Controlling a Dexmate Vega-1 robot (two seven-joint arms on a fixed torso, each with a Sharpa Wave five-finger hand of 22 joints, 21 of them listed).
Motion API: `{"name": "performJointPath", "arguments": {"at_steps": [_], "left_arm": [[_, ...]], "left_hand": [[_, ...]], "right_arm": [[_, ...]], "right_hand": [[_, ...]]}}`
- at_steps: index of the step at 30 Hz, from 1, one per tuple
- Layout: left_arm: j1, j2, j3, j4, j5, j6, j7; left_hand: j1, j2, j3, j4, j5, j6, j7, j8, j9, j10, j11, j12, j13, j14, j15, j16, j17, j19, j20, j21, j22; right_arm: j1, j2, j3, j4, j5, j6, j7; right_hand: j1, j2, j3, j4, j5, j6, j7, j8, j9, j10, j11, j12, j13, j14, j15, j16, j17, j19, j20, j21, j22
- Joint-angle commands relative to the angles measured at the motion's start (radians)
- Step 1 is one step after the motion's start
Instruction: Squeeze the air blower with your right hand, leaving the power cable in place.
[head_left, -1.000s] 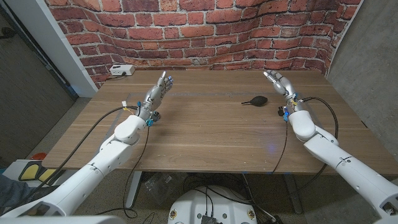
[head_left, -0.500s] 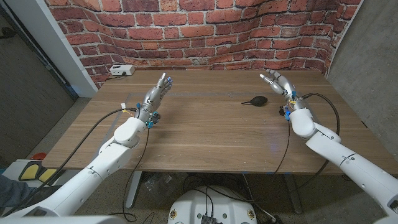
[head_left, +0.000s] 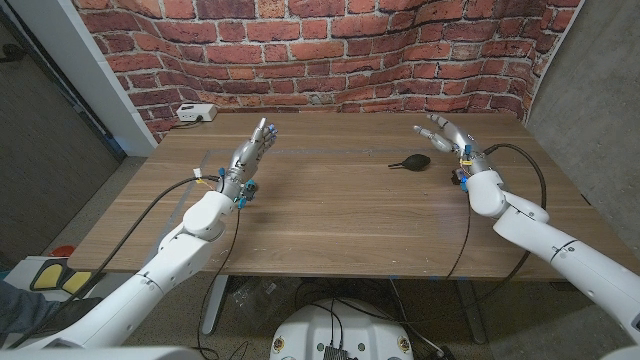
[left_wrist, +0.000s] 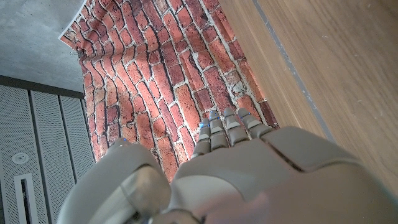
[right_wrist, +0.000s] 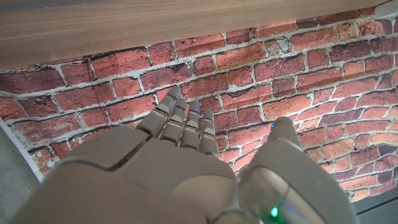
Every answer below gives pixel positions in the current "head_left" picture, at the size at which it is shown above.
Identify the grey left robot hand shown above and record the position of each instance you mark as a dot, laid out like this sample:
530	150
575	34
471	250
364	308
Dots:
245	160

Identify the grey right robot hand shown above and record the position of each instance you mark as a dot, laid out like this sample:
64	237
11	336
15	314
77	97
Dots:
462	142

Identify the black rubber air blower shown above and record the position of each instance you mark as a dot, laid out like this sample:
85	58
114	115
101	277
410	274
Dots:
416	162

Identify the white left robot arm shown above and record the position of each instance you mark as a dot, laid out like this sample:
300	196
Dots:
165	265

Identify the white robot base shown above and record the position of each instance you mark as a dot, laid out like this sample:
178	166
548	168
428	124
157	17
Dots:
305	330

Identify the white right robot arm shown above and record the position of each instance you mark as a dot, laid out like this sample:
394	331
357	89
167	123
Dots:
575	260

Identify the white power socket box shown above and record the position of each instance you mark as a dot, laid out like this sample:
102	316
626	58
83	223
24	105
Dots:
195	112

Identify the grey tape rectangle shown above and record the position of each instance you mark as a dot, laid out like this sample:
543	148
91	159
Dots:
350	150

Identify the red brick print backdrop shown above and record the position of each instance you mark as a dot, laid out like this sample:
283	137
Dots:
320	60

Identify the clear plastic bag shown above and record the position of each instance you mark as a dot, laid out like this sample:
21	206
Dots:
260	300

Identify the grey metal table leg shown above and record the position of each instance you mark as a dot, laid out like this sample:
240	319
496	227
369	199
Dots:
472	310
214	305

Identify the orange round floor object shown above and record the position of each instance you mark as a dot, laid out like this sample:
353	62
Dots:
62	250

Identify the black electronics box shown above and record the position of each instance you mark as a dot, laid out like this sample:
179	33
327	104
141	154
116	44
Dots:
336	354

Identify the black shoe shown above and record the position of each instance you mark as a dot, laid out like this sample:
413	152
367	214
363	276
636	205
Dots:
75	310

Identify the yellow and black foot pedal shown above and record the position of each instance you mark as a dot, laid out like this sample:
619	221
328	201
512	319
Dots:
50	276

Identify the white flat floor board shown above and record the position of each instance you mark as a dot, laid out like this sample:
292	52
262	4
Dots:
20	270

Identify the person's leg in jeans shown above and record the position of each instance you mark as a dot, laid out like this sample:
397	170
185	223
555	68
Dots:
25	310

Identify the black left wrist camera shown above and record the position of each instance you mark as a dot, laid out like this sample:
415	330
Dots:
248	190

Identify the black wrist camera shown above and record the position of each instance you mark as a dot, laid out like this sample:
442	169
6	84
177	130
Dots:
460	179
248	190

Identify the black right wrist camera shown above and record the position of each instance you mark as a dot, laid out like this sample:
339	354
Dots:
460	179

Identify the white wall pillar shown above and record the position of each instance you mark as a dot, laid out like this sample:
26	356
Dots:
85	65

